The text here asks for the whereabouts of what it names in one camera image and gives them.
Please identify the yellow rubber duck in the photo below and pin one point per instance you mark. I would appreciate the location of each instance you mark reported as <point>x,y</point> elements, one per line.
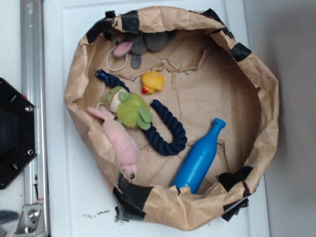
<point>152,81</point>

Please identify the brown paper bag bin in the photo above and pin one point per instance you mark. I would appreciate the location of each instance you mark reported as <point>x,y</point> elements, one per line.
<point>208,75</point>

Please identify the aluminium extrusion rail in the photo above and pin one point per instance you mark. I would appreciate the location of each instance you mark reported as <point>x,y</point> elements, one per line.
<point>32,66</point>

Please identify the blue plastic bottle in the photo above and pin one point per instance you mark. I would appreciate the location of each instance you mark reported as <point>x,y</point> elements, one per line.
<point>199,159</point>

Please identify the green plush frog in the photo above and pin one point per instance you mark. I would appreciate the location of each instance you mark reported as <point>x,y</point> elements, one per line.
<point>130,109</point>

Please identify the white plastic tray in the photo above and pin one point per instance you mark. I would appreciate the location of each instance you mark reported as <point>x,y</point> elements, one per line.
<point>81,203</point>

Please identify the grey plush elephant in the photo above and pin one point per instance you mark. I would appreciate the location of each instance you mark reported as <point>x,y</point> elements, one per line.
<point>138,44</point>

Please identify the metal corner bracket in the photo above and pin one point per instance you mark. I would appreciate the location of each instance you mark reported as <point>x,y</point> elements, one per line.
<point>31,222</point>

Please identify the navy blue rope toy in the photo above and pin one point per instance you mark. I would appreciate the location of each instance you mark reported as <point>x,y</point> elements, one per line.
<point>177,139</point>

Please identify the pink plush bunny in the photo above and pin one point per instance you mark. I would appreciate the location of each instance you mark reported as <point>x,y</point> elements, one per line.
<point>126,148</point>

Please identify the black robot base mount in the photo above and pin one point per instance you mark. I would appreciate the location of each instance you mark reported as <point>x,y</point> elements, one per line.
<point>17,133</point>

